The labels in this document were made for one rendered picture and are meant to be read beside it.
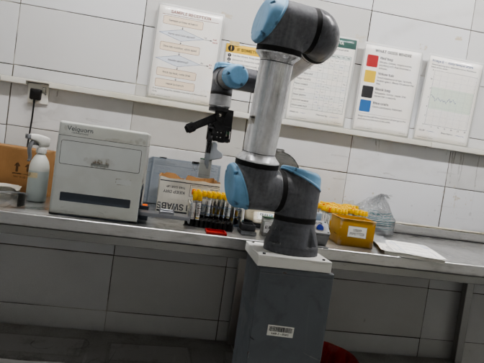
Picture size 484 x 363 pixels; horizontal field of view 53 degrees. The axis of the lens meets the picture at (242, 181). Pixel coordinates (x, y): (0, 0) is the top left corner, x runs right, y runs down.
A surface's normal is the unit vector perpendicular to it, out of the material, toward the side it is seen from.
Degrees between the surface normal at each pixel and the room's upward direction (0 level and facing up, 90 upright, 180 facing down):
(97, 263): 90
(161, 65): 93
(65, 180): 90
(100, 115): 90
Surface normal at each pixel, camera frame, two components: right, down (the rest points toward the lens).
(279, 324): 0.15, 0.07
